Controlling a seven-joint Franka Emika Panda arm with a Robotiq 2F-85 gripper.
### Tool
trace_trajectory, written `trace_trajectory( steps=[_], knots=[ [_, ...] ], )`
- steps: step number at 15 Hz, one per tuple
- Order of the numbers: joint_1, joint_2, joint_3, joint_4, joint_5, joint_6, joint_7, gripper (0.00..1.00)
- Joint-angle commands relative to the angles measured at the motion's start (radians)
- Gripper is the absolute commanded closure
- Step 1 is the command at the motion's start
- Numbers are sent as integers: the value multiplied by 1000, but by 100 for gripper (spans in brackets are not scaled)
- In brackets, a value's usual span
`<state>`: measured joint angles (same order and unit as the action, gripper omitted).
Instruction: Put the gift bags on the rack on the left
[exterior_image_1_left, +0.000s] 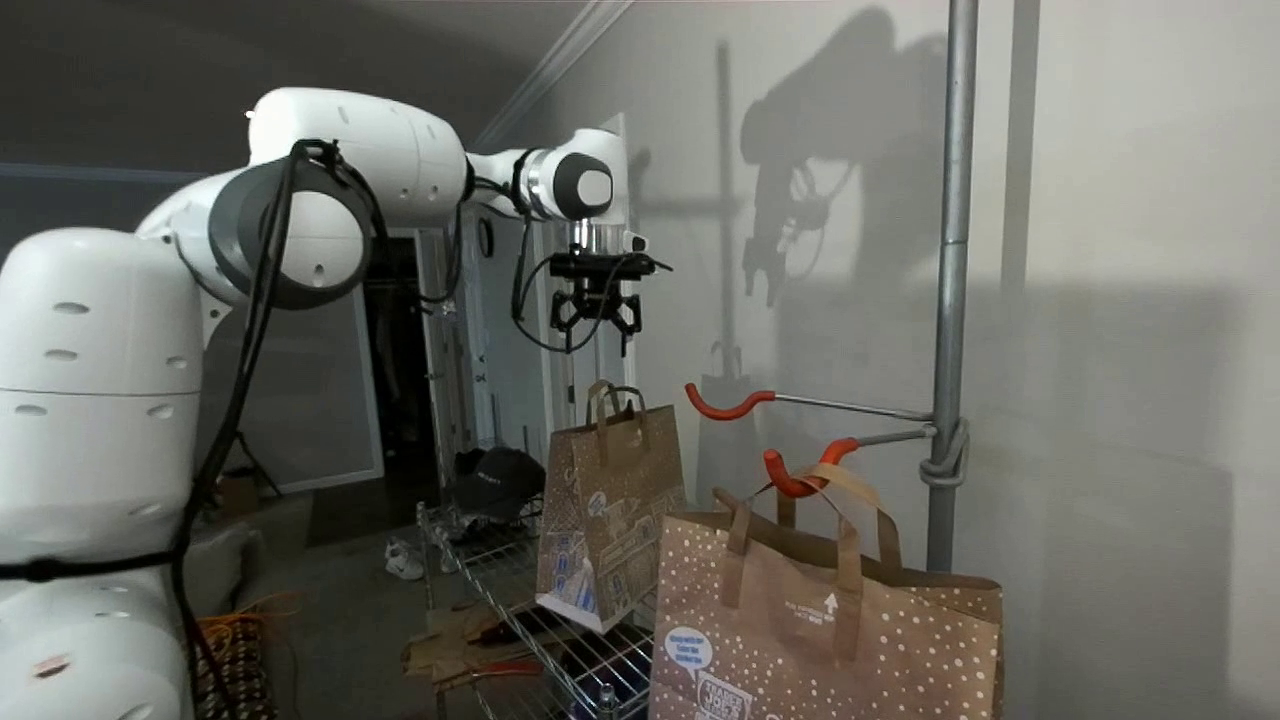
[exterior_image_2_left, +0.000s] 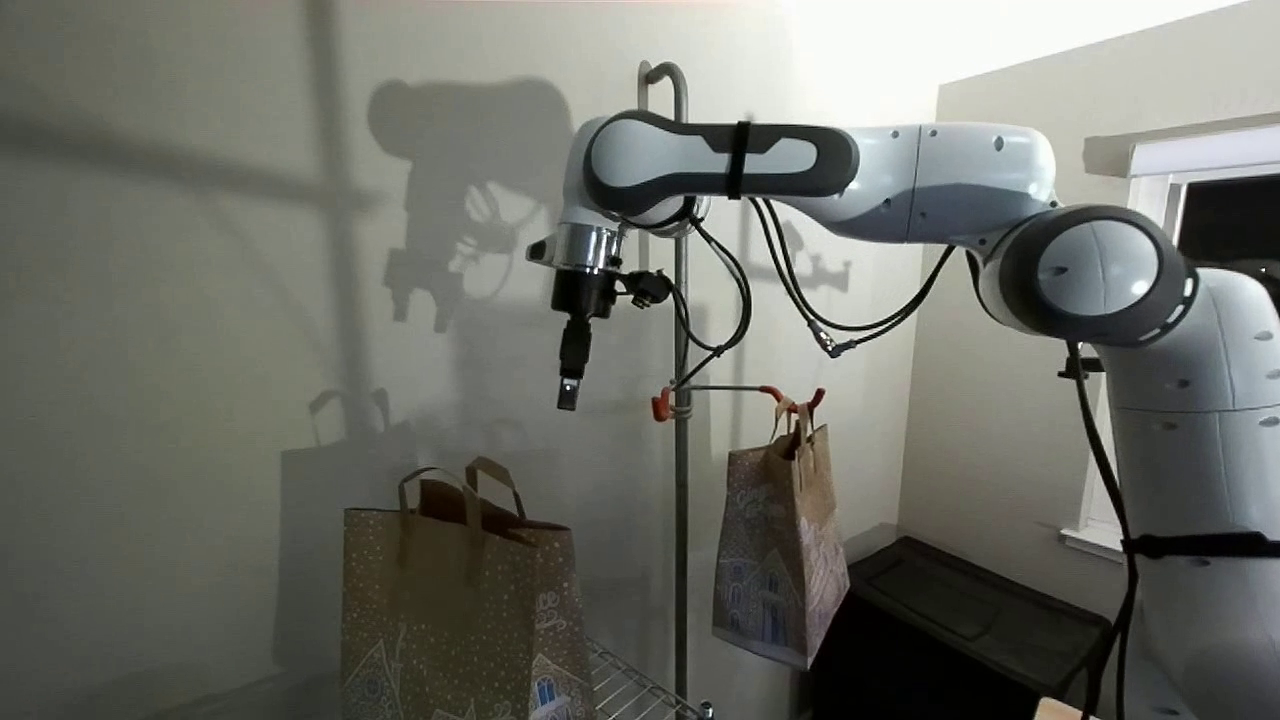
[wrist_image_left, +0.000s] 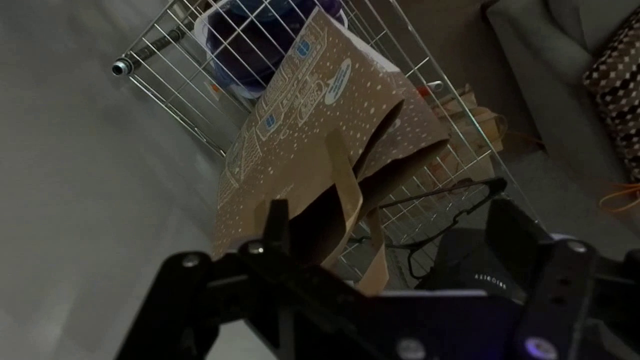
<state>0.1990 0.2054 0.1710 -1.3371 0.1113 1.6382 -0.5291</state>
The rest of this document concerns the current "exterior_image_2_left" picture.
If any black cabinet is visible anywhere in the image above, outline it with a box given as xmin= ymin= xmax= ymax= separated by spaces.
xmin=809 ymin=534 xmax=1112 ymax=720

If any brown Trader Joe's paper bag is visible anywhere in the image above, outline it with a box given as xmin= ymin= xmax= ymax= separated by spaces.
xmin=708 ymin=419 xmax=857 ymax=672
xmin=336 ymin=453 xmax=599 ymax=720

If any chrome wire rack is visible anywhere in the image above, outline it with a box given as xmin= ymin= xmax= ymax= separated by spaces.
xmin=524 ymin=625 xmax=716 ymax=720

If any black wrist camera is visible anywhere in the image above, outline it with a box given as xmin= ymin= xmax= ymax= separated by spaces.
xmin=614 ymin=270 xmax=682 ymax=311

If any white window frame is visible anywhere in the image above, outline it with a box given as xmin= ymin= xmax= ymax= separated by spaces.
xmin=1056 ymin=113 xmax=1280 ymax=563

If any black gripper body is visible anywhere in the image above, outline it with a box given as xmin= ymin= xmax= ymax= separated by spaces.
xmin=553 ymin=265 xmax=622 ymax=330

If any grey metal pole stand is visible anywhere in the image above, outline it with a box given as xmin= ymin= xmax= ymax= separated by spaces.
xmin=633 ymin=56 xmax=700 ymax=705

